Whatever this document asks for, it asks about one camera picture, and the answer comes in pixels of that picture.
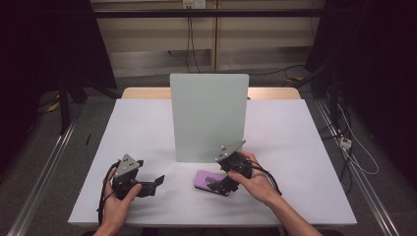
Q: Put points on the purple whiteboard eraser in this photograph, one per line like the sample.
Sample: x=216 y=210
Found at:
x=203 y=180

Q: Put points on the wooden table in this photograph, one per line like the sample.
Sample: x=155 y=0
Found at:
x=144 y=93

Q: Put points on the white wall socket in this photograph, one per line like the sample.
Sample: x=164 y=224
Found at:
x=194 y=3

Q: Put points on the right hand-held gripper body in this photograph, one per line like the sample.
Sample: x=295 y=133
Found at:
x=231 y=157

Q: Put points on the pale green standing whiteboard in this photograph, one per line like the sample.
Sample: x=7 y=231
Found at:
x=209 y=118

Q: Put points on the white power adapter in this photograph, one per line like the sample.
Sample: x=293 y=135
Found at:
x=345 y=143

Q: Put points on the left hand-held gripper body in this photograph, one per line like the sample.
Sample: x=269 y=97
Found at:
x=126 y=168

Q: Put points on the person's left hand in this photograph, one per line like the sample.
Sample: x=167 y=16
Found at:
x=116 y=208

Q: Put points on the dark curtain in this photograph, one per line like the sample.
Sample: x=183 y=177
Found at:
x=39 y=65
x=377 y=65

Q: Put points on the wooden wall post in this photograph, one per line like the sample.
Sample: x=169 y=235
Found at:
x=214 y=36

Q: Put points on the person's right hand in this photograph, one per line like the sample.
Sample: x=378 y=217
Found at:
x=259 y=187

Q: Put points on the metal floor rail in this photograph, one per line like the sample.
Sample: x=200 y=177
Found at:
x=49 y=164
x=367 y=190

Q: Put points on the small black floor item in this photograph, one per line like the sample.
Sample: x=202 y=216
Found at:
x=88 y=139

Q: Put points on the black metal stand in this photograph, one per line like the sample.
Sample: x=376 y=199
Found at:
x=64 y=101
x=332 y=95

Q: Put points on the white table mat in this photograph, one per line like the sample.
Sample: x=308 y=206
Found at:
x=147 y=131

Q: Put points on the black horizontal metal bar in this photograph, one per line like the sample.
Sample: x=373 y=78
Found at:
x=147 y=13

